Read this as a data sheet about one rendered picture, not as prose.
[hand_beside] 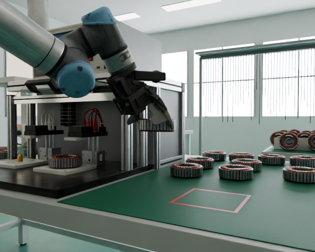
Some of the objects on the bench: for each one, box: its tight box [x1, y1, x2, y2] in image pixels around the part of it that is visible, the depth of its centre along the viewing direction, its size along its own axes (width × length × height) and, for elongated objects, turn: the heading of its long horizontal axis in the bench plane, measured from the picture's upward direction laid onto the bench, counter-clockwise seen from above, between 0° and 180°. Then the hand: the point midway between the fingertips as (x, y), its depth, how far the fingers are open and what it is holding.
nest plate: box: [0, 158, 49, 169], centre depth 113 cm, size 15×15×1 cm
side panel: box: [151, 88, 185, 170], centre depth 126 cm, size 28×3×32 cm
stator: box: [232, 159, 262, 172], centre depth 112 cm, size 11×11×4 cm
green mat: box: [57, 157, 315, 252], centre depth 97 cm, size 94×61×1 cm
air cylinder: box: [40, 147, 61, 161], centre depth 125 cm, size 5×8×6 cm
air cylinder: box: [82, 150, 105, 166], centre depth 114 cm, size 5×8×6 cm
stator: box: [283, 167, 315, 184], centre depth 94 cm, size 11×11×4 cm
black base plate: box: [0, 155, 151, 199], centre depth 108 cm, size 47×64×2 cm
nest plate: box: [33, 164, 97, 176], centre depth 101 cm, size 15×15×1 cm
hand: (158, 126), depth 85 cm, fingers closed on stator, 13 cm apart
